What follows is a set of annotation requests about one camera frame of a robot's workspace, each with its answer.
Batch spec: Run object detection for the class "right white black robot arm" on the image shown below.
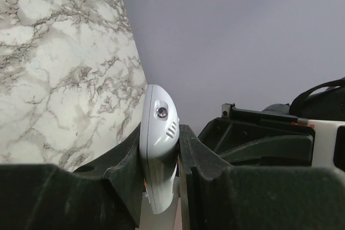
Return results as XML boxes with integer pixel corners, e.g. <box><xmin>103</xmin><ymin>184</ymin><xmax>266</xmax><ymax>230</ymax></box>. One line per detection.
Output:
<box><xmin>199</xmin><ymin>79</ymin><xmax>344</xmax><ymax>170</ymax></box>

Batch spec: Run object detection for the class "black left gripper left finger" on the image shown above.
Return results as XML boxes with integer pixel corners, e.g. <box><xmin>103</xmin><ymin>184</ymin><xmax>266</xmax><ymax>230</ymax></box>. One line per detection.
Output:
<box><xmin>1</xmin><ymin>128</ymin><xmax>143</xmax><ymax>229</ymax></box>

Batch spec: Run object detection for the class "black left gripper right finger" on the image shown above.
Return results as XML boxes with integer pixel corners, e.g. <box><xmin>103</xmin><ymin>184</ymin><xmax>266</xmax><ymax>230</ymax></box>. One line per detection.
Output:
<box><xmin>178</xmin><ymin>125</ymin><xmax>344</xmax><ymax>229</ymax></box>

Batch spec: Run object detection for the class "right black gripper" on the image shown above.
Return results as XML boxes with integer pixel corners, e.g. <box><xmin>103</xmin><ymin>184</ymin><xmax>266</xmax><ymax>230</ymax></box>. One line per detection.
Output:
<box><xmin>198</xmin><ymin>103</ymin><xmax>315</xmax><ymax>164</ymax></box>

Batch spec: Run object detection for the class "white remote control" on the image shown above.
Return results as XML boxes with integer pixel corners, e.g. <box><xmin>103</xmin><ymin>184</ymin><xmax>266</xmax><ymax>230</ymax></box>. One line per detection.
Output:
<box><xmin>139</xmin><ymin>84</ymin><xmax>180</xmax><ymax>214</ymax></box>

